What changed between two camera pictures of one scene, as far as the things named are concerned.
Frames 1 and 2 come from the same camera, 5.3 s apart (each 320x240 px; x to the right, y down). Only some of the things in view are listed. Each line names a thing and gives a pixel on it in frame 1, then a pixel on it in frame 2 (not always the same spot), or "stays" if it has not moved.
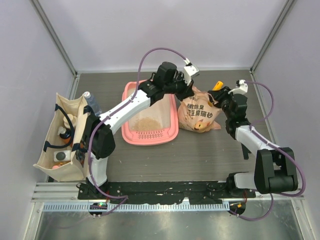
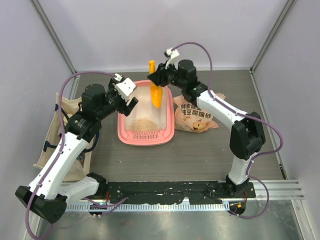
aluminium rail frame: x=64 y=196 stays
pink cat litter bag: x=198 y=113 stays
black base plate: x=133 y=192 stays
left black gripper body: x=181 y=88 -> x=116 y=101
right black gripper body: x=225 y=106 -> x=172 y=75
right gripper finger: x=216 y=96 -> x=158 y=77
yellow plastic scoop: x=218 y=86 -> x=156 y=90
